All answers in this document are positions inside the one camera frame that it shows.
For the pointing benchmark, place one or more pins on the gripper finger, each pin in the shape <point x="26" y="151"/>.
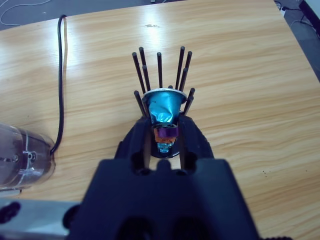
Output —
<point x="135" y="142"/>
<point x="193" y="142"/>

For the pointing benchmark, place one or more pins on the black capsule holder with rods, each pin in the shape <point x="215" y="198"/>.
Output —
<point x="159" y="70"/>

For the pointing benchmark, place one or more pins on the clear water tank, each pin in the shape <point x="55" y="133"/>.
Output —
<point x="22" y="155"/>

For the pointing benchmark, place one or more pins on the teal coffee capsule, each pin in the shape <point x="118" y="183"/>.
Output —
<point x="166" y="132"/>
<point x="163" y="105"/>
<point x="164" y="147"/>

